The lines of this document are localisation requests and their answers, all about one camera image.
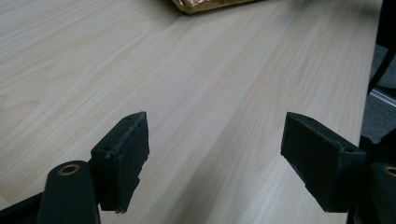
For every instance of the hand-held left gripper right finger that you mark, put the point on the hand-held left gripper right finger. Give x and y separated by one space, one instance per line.
323 161

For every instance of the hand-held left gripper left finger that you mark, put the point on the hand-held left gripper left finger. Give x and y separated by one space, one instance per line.
120 165

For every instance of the black metal stand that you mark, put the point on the black metal stand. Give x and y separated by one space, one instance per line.
381 59

